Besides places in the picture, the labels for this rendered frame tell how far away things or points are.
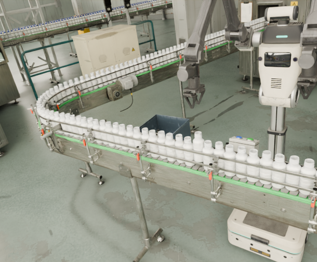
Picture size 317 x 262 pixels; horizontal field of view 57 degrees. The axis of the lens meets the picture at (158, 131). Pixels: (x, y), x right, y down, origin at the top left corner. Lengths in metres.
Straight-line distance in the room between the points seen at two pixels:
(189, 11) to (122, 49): 2.32
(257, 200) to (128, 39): 4.84
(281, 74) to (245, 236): 1.20
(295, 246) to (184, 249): 0.83
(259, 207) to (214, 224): 1.16
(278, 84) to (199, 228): 1.40
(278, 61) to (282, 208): 0.82
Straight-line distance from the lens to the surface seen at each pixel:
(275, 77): 1.86
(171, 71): 3.65
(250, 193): 1.51
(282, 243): 2.26
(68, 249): 2.80
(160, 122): 2.40
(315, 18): 1.34
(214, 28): 8.20
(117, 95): 3.11
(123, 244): 2.65
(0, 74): 6.69
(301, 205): 1.46
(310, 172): 1.39
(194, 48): 1.35
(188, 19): 7.51
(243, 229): 2.31
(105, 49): 5.69
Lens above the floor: 1.93
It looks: 28 degrees down
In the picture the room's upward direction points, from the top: 9 degrees counter-clockwise
